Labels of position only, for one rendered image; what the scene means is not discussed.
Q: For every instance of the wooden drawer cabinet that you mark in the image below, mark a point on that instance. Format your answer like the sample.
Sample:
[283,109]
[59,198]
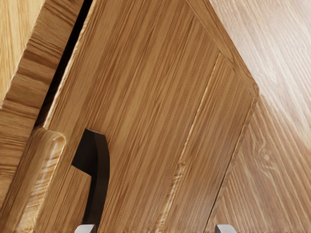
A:
[145,109]

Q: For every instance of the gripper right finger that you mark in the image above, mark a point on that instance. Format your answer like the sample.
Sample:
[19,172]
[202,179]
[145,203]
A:
[224,229]

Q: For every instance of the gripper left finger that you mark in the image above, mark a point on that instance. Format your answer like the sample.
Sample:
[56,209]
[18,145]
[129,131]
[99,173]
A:
[85,229]

